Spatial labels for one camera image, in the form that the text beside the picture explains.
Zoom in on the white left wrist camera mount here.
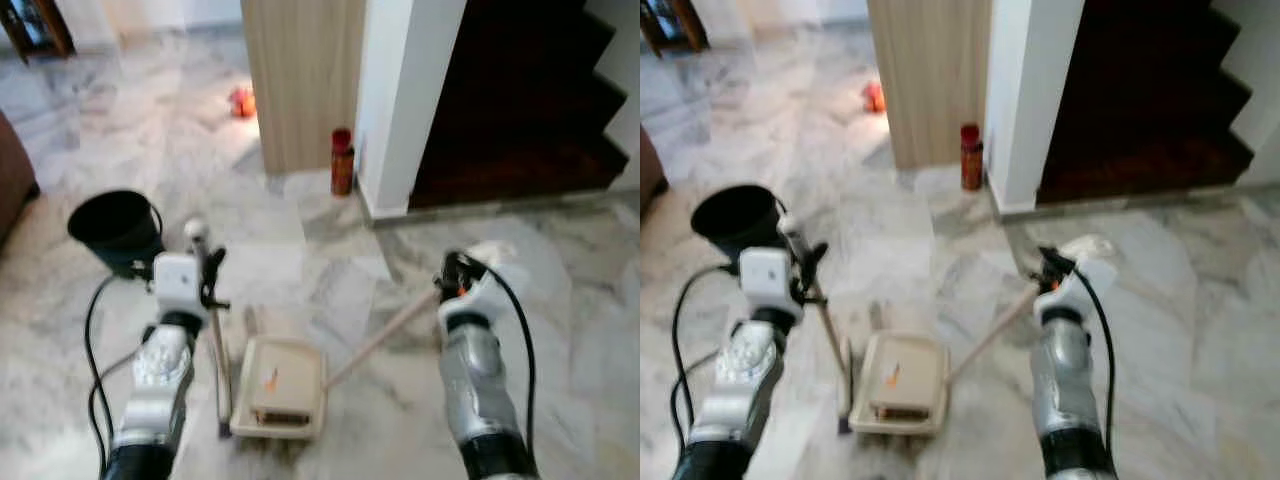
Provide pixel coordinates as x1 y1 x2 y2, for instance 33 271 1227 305
152 252 208 321
738 246 798 319

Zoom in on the red bottle with dark cap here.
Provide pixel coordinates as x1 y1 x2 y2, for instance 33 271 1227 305
331 128 355 197
960 123 984 192

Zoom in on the light wooden panel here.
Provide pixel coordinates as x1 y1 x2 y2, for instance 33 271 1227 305
240 0 367 177
867 0 996 171

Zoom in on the dark wooden staircase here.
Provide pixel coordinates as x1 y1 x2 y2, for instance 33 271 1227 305
1037 0 1256 206
410 0 631 211

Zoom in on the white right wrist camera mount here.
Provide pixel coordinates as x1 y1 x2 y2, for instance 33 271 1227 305
462 240 531 326
1035 235 1119 321

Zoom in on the dark wooden chair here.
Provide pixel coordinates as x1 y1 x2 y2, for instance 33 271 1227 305
640 0 711 56
0 0 76 63

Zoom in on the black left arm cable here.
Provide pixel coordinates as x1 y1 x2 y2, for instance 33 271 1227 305
670 262 741 471
84 272 141 476

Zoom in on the brown sofa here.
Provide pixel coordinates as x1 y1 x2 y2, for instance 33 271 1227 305
0 110 41 246
640 125 669 216

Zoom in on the broom with pale handle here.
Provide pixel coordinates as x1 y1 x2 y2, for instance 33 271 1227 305
945 282 1041 386
322 285 446 391

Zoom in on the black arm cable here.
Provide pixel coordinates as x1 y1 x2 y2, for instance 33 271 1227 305
1075 262 1118 441
670 262 741 471
84 272 141 476
478 258 538 456

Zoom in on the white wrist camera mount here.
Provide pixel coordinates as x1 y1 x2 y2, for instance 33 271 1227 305
462 240 531 326
1035 235 1119 321
152 252 208 321
738 246 798 319

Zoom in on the beige long-handled dustpan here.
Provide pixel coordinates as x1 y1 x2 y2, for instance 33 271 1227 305
183 218 329 441
778 215 951 438

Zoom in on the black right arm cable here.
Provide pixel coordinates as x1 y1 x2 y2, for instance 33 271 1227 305
478 258 538 456
1075 262 1118 441

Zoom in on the black round bin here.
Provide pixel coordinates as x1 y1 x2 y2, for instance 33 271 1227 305
67 190 166 279
692 184 791 263

